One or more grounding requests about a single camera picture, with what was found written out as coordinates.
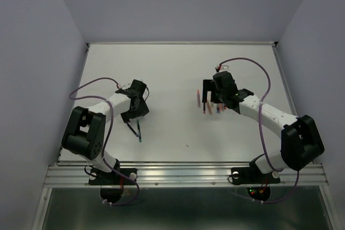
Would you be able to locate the aluminium rail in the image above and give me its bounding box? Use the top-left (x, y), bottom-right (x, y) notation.
top-left (44, 159), bottom-right (330, 187)
top-left (271, 41), bottom-right (313, 162)

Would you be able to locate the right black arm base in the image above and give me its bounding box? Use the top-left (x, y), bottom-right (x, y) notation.
top-left (227, 166), bottom-right (281, 203)

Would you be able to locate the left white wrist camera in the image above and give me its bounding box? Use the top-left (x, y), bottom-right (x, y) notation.
top-left (119, 82), bottom-right (132, 89)

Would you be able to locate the dark blue pen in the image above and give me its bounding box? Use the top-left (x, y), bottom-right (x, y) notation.
top-left (126, 123), bottom-right (139, 138)

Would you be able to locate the orange fine pen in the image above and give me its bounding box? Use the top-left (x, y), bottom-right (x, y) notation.
top-left (206, 100), bottom-right (213, 115)

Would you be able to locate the aluminium right side rail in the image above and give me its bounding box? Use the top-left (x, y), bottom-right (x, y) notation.
top-left (271, 41), bottom-right (313, 162)

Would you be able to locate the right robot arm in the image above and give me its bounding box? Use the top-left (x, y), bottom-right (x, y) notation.
top-left (202, 71), bottom-right (325, 182)

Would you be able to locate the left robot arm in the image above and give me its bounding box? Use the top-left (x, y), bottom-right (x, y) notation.
top-left (61, 79), bottom-right (149, 184)

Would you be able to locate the green orange pen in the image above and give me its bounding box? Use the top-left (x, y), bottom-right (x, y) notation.
top-left (137, 120), bottom-right (142, 143)

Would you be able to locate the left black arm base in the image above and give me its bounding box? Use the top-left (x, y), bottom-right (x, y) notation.
top-left (84, 162), bottom-right (140, 206)

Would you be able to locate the aluminium front rail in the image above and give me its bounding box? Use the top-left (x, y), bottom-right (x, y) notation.
top-left (44, 159), bottom-right (330, 187)

